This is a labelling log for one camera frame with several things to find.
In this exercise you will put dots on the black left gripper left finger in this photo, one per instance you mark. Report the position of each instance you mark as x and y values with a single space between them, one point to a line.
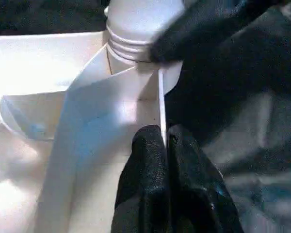
143 194

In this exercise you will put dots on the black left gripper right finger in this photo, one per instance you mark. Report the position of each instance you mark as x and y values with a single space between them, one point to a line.
199 194

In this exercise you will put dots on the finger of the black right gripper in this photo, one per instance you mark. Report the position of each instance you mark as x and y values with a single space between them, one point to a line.
203 26

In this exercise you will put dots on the white plastic table leg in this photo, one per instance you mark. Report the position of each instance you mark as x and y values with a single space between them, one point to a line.
136 19

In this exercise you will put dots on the white plastic table top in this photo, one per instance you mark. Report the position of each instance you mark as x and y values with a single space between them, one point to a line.
39 73

